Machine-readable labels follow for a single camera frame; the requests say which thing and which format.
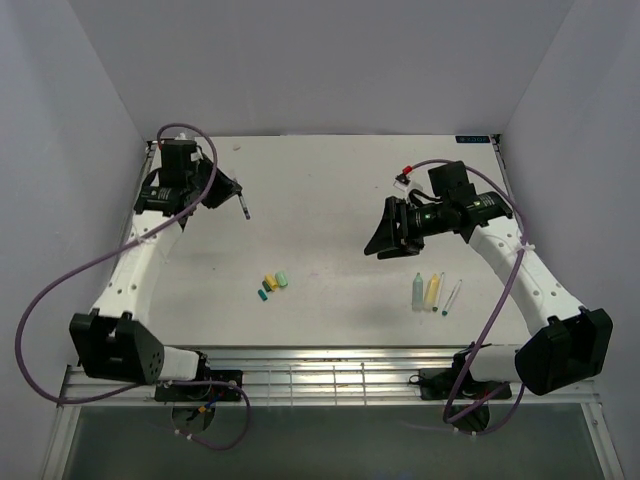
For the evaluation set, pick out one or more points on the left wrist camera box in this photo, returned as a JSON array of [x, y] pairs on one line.
[[177, 157]]

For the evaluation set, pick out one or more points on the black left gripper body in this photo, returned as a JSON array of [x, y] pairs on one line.
[[220, 189]]

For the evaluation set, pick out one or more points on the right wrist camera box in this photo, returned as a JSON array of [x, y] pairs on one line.
[[450, 181]]

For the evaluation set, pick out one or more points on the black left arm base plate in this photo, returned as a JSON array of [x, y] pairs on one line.
[[204, 393]]

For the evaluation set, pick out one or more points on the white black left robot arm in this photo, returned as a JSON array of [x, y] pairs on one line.
[[114, 340]]

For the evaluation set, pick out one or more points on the white green thin pen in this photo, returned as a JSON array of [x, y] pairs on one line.
[[439, 291]]

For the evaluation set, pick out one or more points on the green highlighter pen body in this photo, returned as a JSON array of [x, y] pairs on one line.
[[417, 293]]

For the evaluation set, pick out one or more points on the black thin pen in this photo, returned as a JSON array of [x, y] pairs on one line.
[[244, 207]]

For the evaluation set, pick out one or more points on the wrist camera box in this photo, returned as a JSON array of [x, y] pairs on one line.
[[450, 181], [177, 157]]

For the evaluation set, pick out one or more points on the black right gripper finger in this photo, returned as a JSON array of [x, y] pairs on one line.
[[383, 241], [401, 252]]

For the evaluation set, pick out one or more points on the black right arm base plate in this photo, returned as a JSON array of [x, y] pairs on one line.
[[437, 383]]

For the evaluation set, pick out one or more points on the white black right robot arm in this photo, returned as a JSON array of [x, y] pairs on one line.
[[568, 342]]

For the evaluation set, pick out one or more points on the yellow highlighter cap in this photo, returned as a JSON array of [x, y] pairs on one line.
[[271, 282]]

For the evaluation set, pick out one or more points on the green highlighter cap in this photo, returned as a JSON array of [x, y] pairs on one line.
[[281, 279]]

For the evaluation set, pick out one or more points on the yellow highlighter pen body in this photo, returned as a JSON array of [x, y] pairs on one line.
[[431, 293]]

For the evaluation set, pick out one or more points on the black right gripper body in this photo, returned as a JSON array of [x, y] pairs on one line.
[[417, 222]]

